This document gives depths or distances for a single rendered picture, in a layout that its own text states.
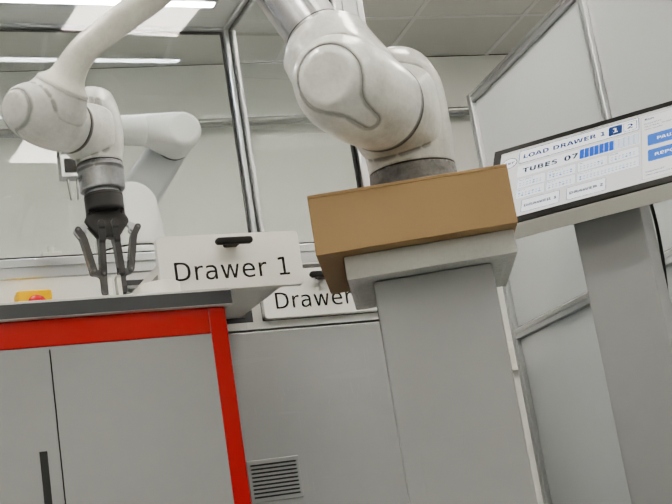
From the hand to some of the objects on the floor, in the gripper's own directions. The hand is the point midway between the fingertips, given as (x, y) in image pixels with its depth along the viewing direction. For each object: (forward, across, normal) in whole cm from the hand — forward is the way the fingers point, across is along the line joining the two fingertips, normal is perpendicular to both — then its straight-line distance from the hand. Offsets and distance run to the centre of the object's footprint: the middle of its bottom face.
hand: (114, 294), depth 239 cm
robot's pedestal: (+84, -46, +41) cm, 104 cm away
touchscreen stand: (+84, -117, -6) cm, 144 cm away
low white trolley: (+84, +19, +4) cm, 86 cm away
